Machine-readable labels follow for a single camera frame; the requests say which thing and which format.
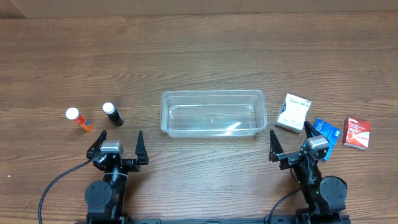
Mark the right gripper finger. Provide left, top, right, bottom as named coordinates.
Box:
left=269, top=129, right=284, bottom=162
left=303, top=121, right=322, bottom=139

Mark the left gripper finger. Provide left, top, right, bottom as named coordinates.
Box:
left=86, top=130, right=107, bottom=159
left=135, top=131, right=149, bottom=165

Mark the blue box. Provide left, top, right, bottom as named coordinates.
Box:
left=313, top=118, right=342, bottom=161

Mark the white box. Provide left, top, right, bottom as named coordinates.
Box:
left=275, top=93, right=312, bottom=133

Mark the black bottle white cap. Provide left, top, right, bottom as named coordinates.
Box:
left=102, top=102, right=124, bottom=127

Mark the orange bottle white cap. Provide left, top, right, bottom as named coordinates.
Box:
left=65, top=108, right=94, bottom=132

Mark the red box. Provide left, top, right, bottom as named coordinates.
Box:
left=342, top=117, right=371, bottom=149

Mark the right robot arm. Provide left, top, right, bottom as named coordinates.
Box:
left=264, top=121, right=351, bottom=223

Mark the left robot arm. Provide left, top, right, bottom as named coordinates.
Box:
left=85, top=130, right=149, bottom=223

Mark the clear plastic container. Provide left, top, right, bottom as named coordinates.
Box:
left=160, top=90, right=267, bottom=138

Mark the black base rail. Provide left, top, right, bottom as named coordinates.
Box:
left=74, top=214, right=351, bottom=224

